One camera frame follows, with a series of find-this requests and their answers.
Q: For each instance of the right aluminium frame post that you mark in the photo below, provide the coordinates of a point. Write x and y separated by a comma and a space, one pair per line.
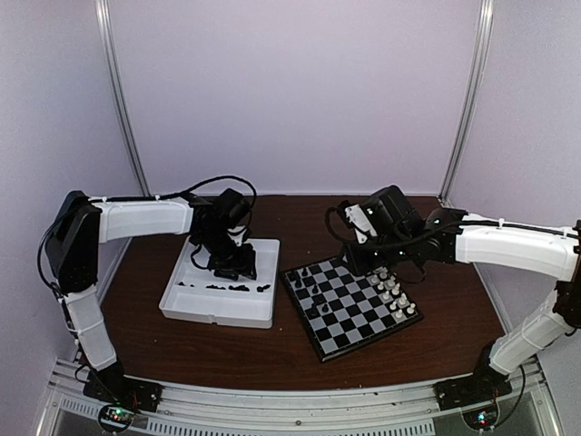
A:
475, 77

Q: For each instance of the circuit board with leds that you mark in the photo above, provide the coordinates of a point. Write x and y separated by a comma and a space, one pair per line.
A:
113, 418
481, 419

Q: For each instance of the left aluminium frame post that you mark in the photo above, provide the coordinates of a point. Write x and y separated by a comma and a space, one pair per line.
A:
103, 15

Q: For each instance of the right circuit board with LEDs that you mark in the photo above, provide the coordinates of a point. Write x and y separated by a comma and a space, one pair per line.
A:
481, 419

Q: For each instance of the left circuit board with LEDs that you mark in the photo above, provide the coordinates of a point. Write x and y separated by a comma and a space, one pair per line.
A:
113, 418

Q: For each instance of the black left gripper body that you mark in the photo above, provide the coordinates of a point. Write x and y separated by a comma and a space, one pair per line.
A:
223, 256

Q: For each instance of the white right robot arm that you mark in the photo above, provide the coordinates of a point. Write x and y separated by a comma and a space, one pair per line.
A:
531, 271

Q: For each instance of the black king piece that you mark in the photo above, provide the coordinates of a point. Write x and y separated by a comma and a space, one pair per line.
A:
313, 312

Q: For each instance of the front aluminium rail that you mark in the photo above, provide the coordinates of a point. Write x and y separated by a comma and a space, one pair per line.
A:
404, 409

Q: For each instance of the black and grey chessboard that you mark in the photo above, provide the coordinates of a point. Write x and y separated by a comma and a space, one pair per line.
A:
358, 315

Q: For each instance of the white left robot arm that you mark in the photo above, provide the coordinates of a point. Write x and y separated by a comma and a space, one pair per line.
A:
84, 223

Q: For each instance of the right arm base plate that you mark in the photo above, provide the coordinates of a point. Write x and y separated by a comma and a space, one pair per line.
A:
466, 391

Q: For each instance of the white compartment tray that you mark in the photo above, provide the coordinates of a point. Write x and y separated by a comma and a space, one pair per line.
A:
223, 307

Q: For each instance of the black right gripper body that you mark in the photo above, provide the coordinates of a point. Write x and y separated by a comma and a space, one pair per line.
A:
392, 250

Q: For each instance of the white king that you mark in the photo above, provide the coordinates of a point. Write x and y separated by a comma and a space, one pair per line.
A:
392, 282

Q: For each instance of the white bishop near side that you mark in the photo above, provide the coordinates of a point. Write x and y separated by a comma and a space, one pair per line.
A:
402, 301

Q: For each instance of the white pawn four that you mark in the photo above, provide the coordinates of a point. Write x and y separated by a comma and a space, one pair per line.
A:
376, 280

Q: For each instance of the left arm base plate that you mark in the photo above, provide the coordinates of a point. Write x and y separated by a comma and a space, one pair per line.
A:
135, 395

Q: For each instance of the aluminium frame post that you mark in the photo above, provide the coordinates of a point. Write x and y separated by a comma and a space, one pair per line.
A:
103, 15
475, 77

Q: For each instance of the black pieces pile in tray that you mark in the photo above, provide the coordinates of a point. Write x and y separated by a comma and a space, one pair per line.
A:
236, 288

